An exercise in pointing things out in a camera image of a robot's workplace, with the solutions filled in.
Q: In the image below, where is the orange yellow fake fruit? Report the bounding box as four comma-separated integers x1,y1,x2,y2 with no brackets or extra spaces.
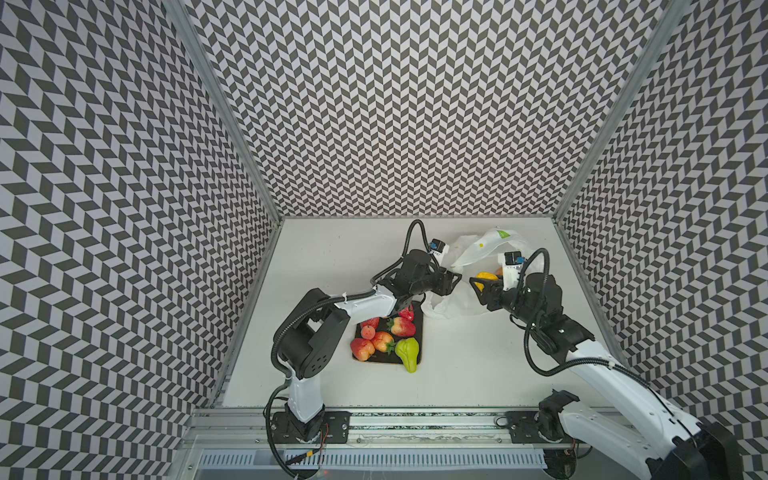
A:
474,272,499,291

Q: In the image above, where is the red strawberry shaped fake fruit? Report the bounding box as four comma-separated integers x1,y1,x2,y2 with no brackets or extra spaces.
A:
398,305,415,322

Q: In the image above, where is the white plastic bag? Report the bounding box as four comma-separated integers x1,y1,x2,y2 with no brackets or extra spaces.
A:
422,228,535,320

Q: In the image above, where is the red yellow fake apple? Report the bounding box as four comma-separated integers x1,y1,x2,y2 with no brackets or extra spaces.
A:
387,317,417,338

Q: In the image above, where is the green fake fruit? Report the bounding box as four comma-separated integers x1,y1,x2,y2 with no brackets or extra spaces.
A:
395,337,420,373

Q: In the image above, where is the small peach fake cherry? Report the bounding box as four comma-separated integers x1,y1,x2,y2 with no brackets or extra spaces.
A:
361,325,377,340

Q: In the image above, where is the red fake strawberry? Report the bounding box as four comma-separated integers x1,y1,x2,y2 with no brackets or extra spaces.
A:
350,338,376,362

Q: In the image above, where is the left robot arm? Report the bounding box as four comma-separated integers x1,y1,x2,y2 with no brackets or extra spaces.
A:
270,219,461,429

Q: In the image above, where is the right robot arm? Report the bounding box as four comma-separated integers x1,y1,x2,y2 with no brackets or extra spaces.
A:
469,248,744,479

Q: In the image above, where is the black tray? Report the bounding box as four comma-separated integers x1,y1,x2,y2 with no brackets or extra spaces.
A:
350,301,424,364

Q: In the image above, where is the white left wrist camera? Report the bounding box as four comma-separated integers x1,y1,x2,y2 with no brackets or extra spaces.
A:
429,238,450,266

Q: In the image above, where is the aluminium corner post left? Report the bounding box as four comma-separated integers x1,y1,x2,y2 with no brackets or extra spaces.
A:
163,0,282,223

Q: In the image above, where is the aluminium corner post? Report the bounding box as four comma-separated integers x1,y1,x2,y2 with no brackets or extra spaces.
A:
553,0,691,224
163,0,282,223

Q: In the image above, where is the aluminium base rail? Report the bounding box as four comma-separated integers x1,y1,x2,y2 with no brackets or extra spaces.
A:
185,407,679,451

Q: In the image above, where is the aluminium corner post right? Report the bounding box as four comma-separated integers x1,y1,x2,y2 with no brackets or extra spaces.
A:
553,0,691,224

